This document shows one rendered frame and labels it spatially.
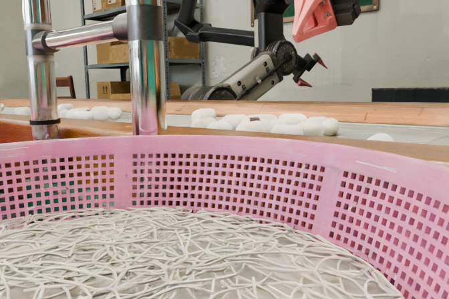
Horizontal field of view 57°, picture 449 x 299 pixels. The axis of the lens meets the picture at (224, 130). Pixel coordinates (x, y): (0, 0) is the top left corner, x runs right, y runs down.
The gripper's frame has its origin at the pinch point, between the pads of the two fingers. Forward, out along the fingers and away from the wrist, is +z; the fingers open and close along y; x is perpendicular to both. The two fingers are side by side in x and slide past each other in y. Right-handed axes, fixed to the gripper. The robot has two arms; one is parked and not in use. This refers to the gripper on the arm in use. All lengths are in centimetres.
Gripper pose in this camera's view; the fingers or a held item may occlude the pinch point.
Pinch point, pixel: (297, 35)
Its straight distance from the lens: 59.3
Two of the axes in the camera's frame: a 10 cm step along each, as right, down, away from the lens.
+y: 7.4, 0.8, -6.7
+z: -5.1, 7.1, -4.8
